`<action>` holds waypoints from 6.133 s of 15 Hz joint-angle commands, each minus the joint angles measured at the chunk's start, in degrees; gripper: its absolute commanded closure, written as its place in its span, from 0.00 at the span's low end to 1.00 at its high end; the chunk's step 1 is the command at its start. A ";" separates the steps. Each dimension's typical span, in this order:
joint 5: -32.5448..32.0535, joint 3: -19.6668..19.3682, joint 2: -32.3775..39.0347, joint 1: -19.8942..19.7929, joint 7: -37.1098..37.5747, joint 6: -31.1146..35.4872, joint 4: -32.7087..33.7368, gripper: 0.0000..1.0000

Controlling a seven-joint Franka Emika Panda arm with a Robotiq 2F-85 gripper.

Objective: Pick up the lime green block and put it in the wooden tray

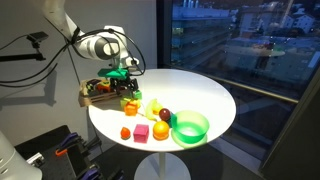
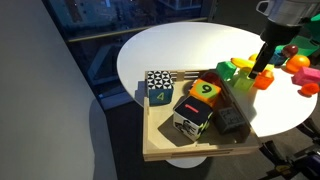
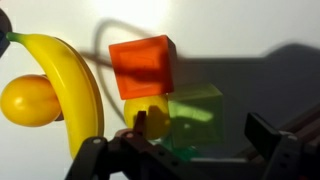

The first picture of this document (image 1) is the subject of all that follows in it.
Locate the small yellow toy fruit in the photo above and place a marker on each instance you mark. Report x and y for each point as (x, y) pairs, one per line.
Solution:
(157, 109)

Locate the pink block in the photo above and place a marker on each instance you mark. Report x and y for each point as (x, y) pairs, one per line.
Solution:
(141, 133)

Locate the green plastic bowl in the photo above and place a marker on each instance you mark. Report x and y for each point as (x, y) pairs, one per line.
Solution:
(190, 128)

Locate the orange cube with nine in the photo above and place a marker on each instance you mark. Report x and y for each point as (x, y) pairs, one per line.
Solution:
(104, 87)

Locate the blue clamp with orange tip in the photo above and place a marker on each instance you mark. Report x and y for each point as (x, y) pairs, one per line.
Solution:
(66, 141)

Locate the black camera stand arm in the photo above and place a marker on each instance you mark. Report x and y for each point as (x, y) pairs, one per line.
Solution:
(20, 57)

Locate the orange block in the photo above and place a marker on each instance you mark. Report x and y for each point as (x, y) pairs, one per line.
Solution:
(131, 109)

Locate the large black white cube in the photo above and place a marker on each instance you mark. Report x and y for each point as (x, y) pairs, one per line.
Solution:
(91, 86)

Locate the yellow toy banana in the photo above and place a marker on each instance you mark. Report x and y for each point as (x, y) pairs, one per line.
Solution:
(149, 111)

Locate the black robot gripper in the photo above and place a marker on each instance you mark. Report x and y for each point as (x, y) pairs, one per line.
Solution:
(122, 83)

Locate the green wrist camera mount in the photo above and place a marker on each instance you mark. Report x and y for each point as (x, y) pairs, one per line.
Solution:
(112, 73)

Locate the small red-orange toy fruit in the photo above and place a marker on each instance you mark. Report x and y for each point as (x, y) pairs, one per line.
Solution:
(125, 133)

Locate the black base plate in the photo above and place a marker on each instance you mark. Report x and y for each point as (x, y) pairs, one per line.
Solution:
(55, 170)

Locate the wooden tray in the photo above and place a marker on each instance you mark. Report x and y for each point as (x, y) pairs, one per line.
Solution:
(96, 98)

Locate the black camera on stand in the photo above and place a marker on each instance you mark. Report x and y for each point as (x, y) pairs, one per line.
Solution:
(37, 36)

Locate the dark red toy plum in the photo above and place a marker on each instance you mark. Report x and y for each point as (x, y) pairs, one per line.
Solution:
(164, 114)

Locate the silver metal bracket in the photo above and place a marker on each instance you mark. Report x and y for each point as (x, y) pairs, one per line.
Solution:
(36, 159)

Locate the white rounded machine housing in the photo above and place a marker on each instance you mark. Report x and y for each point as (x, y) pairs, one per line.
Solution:
(13, 163)

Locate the white table pedestal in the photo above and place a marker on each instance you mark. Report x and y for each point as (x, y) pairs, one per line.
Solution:
(162, 166)

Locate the toy orange fruit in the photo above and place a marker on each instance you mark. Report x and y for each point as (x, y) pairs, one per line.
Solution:
(161, 130)

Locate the window railing bar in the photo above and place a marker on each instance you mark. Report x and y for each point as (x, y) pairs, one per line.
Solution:
(253, 89)

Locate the lime green block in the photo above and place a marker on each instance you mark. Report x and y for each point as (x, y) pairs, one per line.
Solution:
(125, 101)

